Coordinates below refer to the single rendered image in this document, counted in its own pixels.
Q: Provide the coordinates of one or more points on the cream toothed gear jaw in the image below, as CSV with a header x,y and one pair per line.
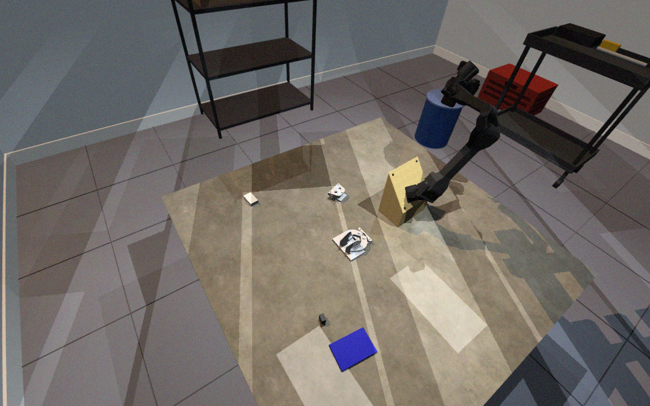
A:
x,y
356,246

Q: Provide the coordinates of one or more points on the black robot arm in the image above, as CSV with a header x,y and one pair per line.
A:
x,y
461,89

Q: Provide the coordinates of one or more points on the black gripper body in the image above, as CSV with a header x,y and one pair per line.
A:
x,y
447,100

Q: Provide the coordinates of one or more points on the blue flat rectangular plate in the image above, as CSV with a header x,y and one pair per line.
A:
x,y
352,349

